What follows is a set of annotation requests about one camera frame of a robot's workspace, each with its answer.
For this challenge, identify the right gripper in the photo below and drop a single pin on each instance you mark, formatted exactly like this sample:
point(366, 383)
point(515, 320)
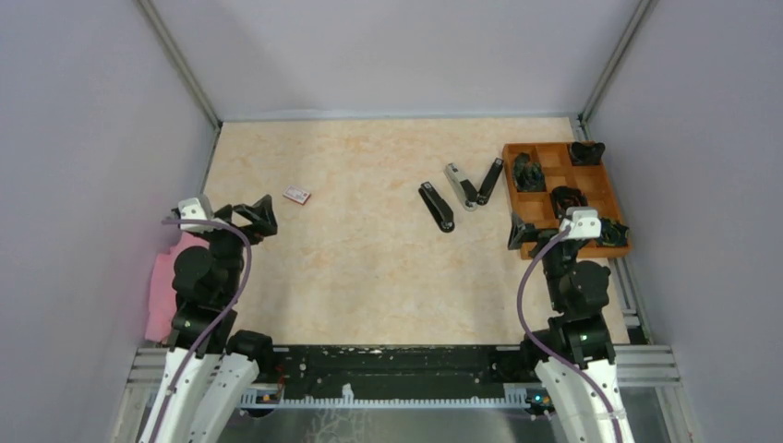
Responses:
point(517, 232)

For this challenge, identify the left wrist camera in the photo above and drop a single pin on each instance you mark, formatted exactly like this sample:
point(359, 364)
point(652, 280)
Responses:
point(195, 209)

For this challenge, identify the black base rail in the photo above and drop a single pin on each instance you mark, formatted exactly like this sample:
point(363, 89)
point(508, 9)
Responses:
point(393, 373)

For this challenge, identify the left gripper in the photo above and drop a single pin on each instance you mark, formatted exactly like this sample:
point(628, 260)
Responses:
point(260, 214)

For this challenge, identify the red white staple box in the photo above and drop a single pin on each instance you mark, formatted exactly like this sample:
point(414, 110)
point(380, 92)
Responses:
point(297, 195)

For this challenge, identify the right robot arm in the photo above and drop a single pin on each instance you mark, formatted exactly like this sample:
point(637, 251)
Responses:
point(573, 357)

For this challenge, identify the dark clip bundle bottom right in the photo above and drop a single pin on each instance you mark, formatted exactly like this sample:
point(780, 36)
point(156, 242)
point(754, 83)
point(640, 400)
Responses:
point(613, 234)

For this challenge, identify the wooden compartment tray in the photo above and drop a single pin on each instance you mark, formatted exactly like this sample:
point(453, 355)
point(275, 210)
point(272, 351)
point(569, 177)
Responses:
point(537, 207)

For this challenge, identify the pink cloth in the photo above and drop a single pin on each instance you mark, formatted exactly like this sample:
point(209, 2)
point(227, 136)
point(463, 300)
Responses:
point(161, 301)

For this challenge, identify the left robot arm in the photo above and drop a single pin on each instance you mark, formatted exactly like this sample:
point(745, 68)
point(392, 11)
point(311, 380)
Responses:
point(209, 366)

